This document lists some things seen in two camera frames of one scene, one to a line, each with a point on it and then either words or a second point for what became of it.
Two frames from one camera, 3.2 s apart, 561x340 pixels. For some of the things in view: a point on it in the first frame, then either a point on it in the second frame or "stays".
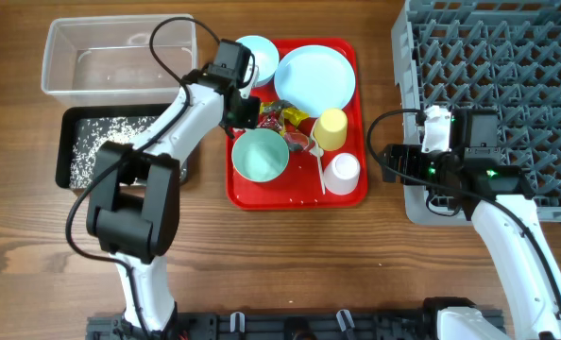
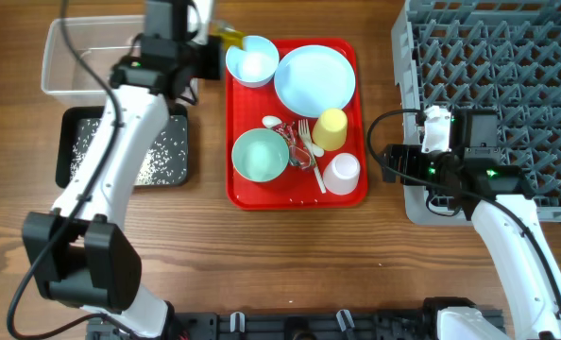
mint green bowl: (260, 155) stays
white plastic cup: (342, 174) stays
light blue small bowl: (265, 54) stays
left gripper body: (246, 116) -> (206, 59)
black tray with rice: (84, 128) stays
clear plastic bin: (106, 60) stays
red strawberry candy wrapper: (270, 119) -> (287, 130)
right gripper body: (426, 166) stays
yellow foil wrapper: (285, 113) -> (229, 36)
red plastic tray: (310, 151) stays
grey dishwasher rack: (522, 59) stays
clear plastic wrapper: (297, 141) -> (297, 157)
